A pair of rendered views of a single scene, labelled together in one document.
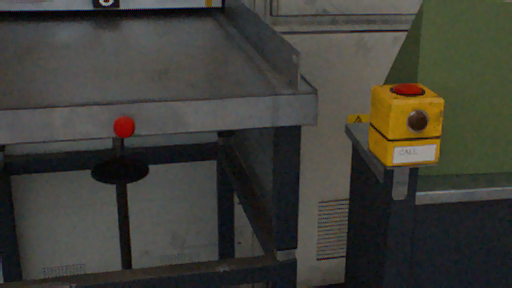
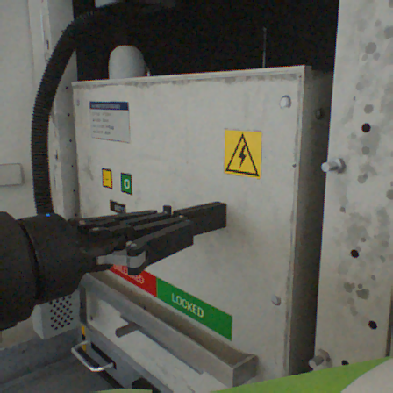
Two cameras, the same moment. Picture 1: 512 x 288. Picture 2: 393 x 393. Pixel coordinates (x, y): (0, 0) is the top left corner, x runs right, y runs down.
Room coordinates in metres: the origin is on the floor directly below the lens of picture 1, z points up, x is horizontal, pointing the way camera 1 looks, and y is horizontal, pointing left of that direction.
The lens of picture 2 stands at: (1.54, -0.01, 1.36)
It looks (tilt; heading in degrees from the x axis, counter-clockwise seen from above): 13 degrees down; 68
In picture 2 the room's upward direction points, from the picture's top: straight up
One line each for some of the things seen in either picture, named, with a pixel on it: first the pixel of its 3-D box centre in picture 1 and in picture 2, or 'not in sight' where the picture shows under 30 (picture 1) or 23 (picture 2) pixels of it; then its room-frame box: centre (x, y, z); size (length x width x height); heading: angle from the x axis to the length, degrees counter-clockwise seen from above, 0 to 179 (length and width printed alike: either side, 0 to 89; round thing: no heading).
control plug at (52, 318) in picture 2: not in sight; (55, 283); (1.57, 0.74, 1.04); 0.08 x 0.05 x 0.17; 19
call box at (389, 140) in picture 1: (404, 124); not in sight; (1.01, -0.09, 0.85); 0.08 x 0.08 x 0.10; 19
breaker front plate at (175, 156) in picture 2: not in sight; (153, 247); (1.70, 0.56, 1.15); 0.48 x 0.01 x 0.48; 109
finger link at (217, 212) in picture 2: not in sight; (203, 219); (1.72, 0.42, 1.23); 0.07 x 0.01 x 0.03; 19
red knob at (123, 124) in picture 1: (123, 125); not in sight; (1.04, 0.33, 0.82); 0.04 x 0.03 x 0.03; 19
